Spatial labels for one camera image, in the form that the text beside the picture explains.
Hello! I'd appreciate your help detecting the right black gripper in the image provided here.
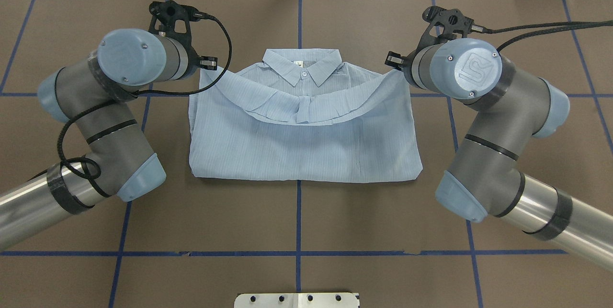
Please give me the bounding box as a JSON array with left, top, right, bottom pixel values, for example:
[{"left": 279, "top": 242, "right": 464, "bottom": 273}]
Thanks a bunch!
[{"left": 386, "top": 49, "right": 423, "bottom": 83}]

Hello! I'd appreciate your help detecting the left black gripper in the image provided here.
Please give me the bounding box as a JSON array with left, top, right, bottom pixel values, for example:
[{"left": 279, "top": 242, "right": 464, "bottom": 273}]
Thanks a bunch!
[{"left": 184, "top": 47, "right": 218, "bottom": 79}]

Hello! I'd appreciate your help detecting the light blue button shirt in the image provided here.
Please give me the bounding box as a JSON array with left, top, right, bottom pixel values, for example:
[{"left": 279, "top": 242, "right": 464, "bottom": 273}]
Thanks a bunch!
[{"left": 188, "top": 49, "right": 422, "bottom": 183}]

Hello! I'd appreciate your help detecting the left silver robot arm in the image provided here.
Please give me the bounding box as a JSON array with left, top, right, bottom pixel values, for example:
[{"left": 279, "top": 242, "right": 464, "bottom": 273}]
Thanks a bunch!
[{"left": 0, "top": 29, "right": 217, "bottom": 251}]

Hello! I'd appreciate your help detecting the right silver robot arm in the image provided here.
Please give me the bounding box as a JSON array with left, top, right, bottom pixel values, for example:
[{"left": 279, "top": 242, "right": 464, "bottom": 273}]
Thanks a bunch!
[{"left": 386, "top": 39, "right": 613, "bottom": 271}]

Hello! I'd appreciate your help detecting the white central pillar with base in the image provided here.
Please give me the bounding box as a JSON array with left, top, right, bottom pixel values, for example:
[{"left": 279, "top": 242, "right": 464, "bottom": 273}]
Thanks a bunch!
[{"left": 234, "top": 292, "right": 361, "bottom": 308}]

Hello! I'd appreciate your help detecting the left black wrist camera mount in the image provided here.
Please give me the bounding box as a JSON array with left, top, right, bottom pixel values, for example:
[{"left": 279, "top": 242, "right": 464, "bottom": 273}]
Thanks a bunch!
[{"left": 148, "top": 0, "right": 208, "bottom": 48}]

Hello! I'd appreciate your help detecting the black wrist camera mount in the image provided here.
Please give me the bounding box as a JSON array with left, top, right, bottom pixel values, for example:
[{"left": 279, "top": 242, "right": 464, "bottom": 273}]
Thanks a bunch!
[
  {"left": 416, "top": 5, "right": 485, "bottom": 51},
  {"left": 148, "top": 0, "right": 208, "bottom": 48}
]

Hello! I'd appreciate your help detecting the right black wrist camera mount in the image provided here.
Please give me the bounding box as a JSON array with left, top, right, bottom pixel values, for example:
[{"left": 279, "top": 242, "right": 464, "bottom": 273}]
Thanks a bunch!
[{"left": 416, "top": 5, "right": 485, "bottom": 51}]

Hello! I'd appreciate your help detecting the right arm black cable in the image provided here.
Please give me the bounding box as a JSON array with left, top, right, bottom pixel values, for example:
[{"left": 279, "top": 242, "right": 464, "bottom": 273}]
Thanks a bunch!
[{"left": 479, "top": 21, "right": 613, "bottom": 52}]

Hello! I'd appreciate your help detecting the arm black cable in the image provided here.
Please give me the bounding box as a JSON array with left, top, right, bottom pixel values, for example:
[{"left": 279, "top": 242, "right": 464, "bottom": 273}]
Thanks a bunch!
[
  {"left": 479, "top": 21, "right": 613, "bottom": 52},
  {"left": 57, "top": 11, "right": 233, "bottom": 198}
]

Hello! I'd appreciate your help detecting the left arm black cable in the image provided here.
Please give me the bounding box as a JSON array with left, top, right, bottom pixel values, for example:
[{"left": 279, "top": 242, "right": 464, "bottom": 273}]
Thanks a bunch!
[{"left": 57, "top": 11, "right": 233, "bottom": 198}]

